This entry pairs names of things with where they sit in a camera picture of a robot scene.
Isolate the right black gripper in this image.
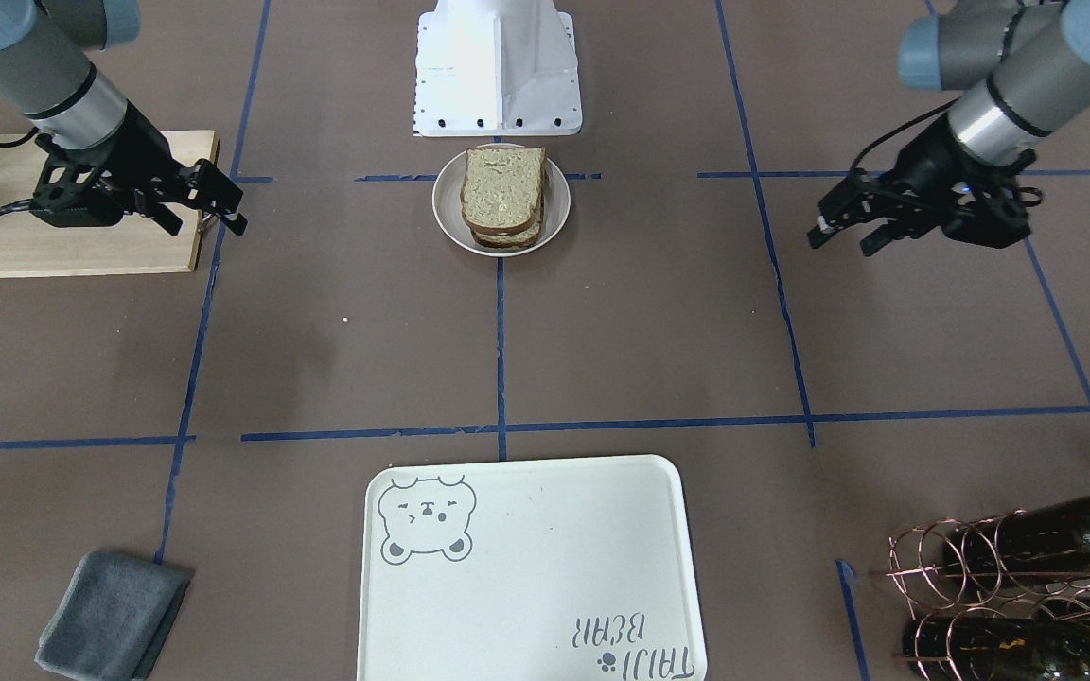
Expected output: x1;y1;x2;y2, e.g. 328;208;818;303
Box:
38;102;243;236

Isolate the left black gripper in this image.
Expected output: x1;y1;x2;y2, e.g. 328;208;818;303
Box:
806;113;981;257

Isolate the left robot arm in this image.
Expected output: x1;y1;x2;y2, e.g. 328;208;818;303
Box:
806;1;1090;257

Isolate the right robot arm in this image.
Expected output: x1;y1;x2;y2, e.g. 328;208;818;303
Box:
0;1;247;236

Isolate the cream bear tray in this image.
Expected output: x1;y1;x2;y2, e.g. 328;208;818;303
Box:
356;454;709;680

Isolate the wooden cutting board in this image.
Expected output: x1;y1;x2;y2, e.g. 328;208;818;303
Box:
0;131;220;280

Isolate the white round plate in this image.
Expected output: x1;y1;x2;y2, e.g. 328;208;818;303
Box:
432;143;571;257

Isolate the dark wine bottle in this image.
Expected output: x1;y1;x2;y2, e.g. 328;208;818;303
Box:
901;609;1090;680
941;496;1090;586

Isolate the grey folded cloth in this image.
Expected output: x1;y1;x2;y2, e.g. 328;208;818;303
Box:
34;550;191;680

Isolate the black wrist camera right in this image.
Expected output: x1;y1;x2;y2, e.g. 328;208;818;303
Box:
27;156;125;228

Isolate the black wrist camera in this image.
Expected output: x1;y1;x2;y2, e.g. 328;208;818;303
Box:
27;156;125;228
941;150;1036;250

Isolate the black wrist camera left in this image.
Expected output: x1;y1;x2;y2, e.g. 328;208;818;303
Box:
941;150;1036;250

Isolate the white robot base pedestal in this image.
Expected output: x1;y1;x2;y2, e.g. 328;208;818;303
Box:
413;1;584;138

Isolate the copper wire bottle rack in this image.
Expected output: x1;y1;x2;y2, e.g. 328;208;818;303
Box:
887;510;1090;680

